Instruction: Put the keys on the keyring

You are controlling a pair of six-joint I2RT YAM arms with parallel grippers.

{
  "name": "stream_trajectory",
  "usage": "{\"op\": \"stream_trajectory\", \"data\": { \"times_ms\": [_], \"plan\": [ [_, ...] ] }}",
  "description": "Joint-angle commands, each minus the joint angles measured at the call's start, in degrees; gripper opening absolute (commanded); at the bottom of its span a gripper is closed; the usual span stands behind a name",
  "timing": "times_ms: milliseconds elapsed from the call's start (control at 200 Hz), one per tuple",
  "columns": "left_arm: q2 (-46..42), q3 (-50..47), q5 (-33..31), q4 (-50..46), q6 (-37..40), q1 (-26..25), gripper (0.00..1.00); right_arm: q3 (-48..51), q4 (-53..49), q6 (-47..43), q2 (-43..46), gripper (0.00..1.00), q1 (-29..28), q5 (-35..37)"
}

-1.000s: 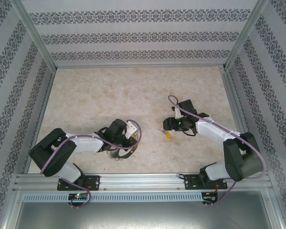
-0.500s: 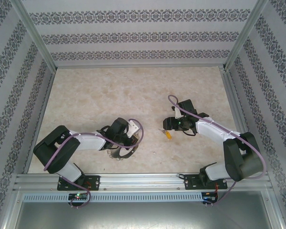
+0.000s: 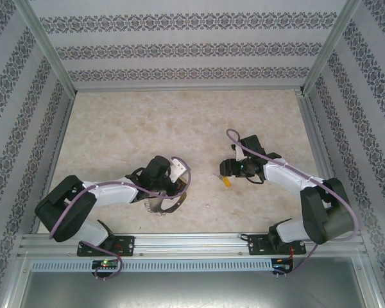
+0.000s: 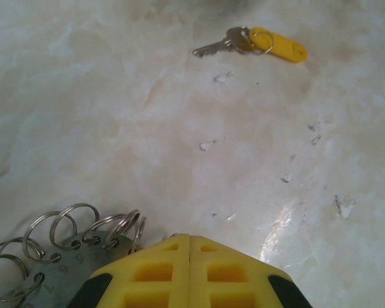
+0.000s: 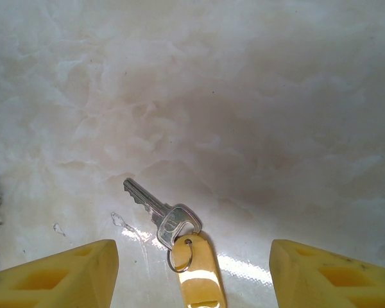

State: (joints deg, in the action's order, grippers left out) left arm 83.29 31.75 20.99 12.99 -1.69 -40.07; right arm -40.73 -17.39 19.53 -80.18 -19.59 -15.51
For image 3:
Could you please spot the yellow key tag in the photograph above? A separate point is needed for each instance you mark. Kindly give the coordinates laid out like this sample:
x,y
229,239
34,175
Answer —
x,y
226,182

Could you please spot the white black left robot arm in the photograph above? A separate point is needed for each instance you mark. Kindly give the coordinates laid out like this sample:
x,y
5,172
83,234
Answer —
x,y
115,194

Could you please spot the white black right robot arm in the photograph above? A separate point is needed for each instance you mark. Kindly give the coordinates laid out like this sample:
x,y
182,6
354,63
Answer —
x,y
285,176

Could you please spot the small green circuit board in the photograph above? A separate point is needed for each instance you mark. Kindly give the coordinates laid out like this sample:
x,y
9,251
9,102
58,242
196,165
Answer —
x,y
106,263
280,266

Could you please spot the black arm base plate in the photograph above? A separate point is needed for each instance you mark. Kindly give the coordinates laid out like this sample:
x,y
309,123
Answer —
x,y
256,245
128,245

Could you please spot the long aluminium mounting rail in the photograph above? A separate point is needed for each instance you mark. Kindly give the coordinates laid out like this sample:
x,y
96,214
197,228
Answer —
x,y
192,245

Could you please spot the aluminium table side rail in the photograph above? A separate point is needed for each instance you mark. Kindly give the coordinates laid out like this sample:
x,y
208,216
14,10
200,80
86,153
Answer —
x,y
311,128

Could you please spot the aluminium frame post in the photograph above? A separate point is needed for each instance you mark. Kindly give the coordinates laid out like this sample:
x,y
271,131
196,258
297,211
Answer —
x,y
45,48
332,48

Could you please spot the aluminium tray frame rail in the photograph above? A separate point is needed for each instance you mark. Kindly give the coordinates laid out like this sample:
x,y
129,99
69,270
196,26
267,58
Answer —
x,y
369,282

